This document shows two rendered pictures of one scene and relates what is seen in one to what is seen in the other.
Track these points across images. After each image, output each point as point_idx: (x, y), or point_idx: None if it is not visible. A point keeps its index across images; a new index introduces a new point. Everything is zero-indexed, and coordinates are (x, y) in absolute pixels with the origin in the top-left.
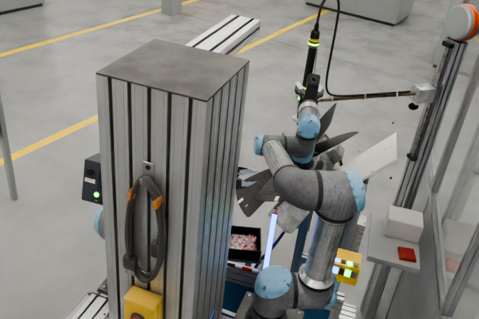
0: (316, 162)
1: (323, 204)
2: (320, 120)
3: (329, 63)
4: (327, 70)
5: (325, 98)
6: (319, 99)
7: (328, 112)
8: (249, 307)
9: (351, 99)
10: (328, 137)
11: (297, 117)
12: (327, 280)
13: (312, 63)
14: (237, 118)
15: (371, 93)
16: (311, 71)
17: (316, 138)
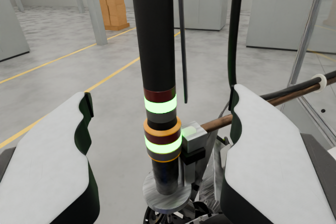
0: (217, 210)
1: None
2: (210, 136)
3: None
4: (233, 14)
5: (231, 115)
6: (215, 122)
7: (220, 117)
8: None
9: (294, 98)
10: (217, 135)
11: (157, 190)
12: None
13: None
14: None
15: (333, 72)
16: (165, 24)
17: (207, 159)
